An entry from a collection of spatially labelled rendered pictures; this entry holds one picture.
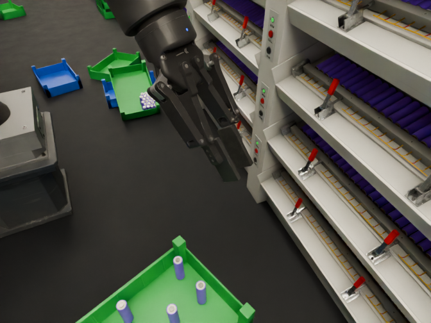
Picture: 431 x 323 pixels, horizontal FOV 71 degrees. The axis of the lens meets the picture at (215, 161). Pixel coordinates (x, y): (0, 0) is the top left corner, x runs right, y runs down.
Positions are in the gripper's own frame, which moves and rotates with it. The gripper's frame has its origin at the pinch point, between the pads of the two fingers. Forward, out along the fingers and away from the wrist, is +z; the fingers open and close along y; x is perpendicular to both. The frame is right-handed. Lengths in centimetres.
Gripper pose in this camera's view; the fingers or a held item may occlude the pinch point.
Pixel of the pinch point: (229, 154)
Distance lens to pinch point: 45.1
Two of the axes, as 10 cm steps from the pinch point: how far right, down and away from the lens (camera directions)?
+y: -5.5, 5.3, -6.5
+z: 4.6, 8.4, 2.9
